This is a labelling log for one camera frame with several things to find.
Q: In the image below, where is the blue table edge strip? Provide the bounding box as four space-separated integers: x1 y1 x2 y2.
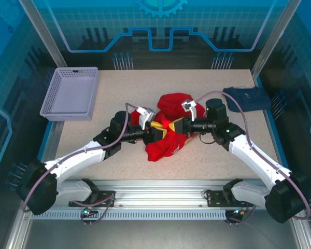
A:
27 82 66 189
253 75 296 189

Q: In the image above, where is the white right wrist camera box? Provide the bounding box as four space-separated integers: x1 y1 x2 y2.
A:
180 98 197 122

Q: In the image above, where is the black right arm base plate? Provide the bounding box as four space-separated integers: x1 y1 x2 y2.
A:
205 190 255 208

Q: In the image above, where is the lavender plastic basket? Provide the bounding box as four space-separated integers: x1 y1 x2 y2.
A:
39 66 99 122

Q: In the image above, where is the slotted grey cable duct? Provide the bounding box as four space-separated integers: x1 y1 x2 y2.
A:
31 210 228 220

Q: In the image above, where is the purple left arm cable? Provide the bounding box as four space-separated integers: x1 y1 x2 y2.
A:
22 102 140 226

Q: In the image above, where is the red t-shirt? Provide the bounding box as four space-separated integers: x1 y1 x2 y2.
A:
131 92 207 162

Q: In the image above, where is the power connector with green light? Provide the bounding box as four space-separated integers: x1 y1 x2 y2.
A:
232 207 249 218
81 206 98 218

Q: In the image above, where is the folded navy t-shirt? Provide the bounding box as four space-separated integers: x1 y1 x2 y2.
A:
222 86 272 113

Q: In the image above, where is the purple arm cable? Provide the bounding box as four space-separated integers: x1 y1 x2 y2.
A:
193 90 311 226
22 102 140 226

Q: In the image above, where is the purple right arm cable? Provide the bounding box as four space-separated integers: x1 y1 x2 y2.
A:
193 90 311 226

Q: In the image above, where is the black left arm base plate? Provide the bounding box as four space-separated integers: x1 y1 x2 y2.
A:
68 190 117 208

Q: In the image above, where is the aluminium frame post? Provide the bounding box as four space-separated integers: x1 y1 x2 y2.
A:
18 0 68 68
251 0 301 78

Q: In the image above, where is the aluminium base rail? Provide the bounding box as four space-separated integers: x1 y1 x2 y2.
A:
23 178 301 208

